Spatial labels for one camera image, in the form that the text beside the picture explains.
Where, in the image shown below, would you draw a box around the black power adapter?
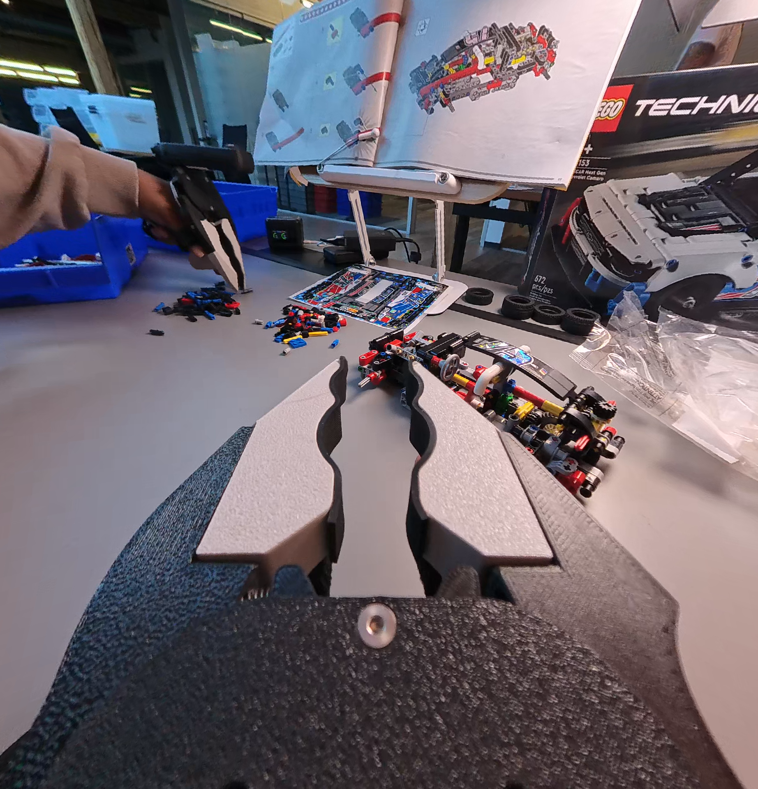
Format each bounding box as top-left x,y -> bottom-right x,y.
324,229 -> 404,265

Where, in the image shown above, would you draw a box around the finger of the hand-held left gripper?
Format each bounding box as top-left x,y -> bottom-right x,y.
220,217 -> 247,292
200,222 -> 239,291

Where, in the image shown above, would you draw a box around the white metal book stand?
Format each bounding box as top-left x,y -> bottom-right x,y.
289,163 -> 509,315

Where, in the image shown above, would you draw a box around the open lego instruction book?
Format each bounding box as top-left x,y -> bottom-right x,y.
254,0 -> 642,189

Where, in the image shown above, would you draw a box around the heap of larger lego parts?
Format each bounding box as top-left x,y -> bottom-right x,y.
15,253 -> 102,267

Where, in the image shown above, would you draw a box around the blue bin with code sticker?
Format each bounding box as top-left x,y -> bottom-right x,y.
0,216 -> 148,309

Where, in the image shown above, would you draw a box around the lego set cardboard box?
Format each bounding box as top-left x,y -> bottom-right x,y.
518,58 -> 758,328

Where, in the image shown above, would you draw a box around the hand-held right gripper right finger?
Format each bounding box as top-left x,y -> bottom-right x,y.
407,359 -> 555,594

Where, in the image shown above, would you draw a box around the holographic sticker sheet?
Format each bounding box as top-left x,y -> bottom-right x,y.
289,265 -> 448,329

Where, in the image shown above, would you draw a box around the black charger with green lights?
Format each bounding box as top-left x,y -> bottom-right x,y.
266,216 -> 305,250

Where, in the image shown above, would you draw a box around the person's left hand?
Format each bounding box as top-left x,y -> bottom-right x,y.
137,171 -> 211,272

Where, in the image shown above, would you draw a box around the blue plastic bin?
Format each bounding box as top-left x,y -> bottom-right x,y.
148,182 -> 278,254

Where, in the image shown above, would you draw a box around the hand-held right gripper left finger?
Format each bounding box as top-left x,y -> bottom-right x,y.
194,356 -> 350,594

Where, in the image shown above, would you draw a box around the empty clear plastic bags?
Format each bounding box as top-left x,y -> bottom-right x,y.
569,290 -> 758,491

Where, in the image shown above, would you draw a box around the pile of blue black pins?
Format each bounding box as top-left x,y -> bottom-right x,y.
148,280 -> 254,337

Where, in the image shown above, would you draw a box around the white storage crates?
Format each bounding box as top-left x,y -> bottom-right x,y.
24,86 -> 161,155

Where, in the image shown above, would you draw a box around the pile of colourful lego pieces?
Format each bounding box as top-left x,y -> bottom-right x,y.
252,303 -> 349,357

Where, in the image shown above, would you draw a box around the person's left forearm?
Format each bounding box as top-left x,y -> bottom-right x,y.
0,121 -> 142,254

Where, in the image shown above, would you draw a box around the partly built lego car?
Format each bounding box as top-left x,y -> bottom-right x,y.
356,330 -> 626,499

